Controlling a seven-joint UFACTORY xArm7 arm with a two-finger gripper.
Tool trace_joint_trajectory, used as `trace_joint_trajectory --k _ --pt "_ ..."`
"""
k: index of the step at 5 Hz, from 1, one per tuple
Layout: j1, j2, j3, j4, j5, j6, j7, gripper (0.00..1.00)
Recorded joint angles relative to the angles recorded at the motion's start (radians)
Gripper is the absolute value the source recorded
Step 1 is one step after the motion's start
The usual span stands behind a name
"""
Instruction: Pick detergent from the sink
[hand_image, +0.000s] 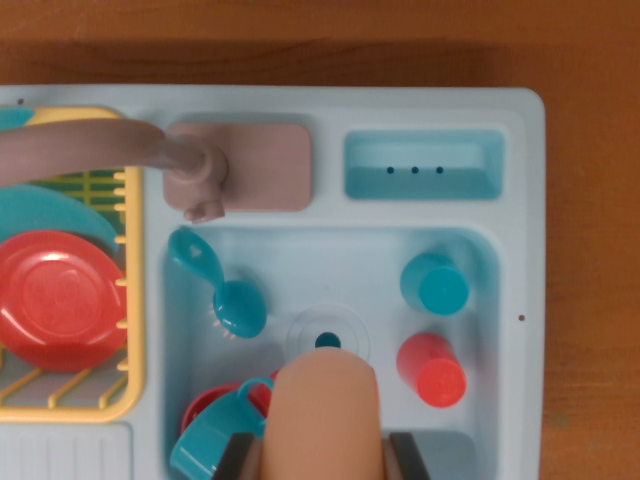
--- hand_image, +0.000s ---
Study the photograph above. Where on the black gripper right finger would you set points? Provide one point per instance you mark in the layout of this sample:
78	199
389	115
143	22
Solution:
407	457

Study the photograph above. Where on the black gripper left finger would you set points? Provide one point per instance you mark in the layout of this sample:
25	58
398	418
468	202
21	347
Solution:
240	457

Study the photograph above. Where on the beige detergent bottle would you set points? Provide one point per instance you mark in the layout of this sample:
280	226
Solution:
325	415

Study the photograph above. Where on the light blue toy sink unit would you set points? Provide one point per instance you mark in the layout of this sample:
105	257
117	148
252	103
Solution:
330	105

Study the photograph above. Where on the teal toy mug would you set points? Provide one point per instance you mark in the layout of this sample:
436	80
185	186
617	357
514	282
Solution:
205	440

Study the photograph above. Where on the red bowl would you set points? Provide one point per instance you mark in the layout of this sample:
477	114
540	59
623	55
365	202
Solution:
202	402

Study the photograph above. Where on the red toy tumbler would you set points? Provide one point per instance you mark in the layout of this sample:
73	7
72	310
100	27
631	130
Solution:
435	372

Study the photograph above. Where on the teal dish brush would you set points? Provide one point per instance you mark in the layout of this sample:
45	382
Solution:
240	307

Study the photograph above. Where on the teal toy tumbler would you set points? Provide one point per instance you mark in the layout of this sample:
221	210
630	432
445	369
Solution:
437	287

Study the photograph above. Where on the yellow dish rack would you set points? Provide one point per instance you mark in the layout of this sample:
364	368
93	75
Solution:
135	300

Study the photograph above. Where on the red toy plate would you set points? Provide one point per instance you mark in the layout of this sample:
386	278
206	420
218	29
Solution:
60	300

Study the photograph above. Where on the grey toy faucet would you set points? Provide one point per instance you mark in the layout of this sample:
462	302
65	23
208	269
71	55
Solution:
270	165

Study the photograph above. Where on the teal toy plate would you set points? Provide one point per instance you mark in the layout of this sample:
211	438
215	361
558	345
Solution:
50	210

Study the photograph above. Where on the teal toy utensil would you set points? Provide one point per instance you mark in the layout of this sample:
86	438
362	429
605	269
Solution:
15	119

